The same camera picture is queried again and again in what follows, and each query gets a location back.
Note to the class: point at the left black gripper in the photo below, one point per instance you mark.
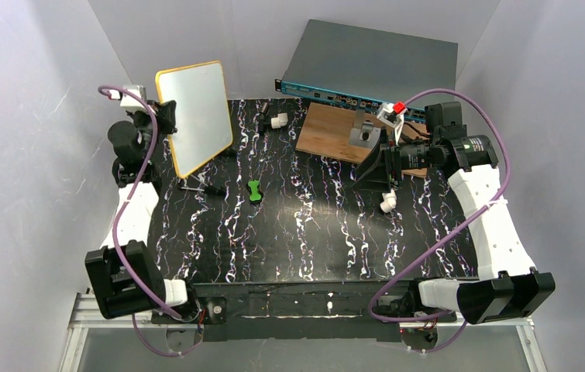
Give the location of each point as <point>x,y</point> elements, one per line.
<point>165,118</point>

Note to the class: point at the green bone-shaped eraser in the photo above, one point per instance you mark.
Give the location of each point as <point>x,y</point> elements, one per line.
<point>255,194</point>

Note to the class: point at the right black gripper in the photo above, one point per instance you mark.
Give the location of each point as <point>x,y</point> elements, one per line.
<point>387,156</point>

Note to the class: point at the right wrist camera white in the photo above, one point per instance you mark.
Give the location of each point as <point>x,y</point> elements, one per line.
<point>393,115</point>

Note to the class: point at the wooden board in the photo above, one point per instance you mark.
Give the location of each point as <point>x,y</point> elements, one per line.
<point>327,132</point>

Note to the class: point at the yellow-framed whiteboard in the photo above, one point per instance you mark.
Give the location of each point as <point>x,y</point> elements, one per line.
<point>204,127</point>

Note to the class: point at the grey metal bracket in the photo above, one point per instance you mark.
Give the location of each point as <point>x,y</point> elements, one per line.
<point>364,132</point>

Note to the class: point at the teal network switch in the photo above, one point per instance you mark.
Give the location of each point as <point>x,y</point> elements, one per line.
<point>352,67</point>

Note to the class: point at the aluminium frame rail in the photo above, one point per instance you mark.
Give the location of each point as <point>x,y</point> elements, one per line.
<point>294,343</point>

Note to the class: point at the black and white marker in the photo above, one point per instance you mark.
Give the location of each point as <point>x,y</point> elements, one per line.
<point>264,121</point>

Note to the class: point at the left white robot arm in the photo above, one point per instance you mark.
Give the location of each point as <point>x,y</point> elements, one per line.
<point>123,274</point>

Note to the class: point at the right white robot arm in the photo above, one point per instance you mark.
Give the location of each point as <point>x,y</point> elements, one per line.
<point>508,283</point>

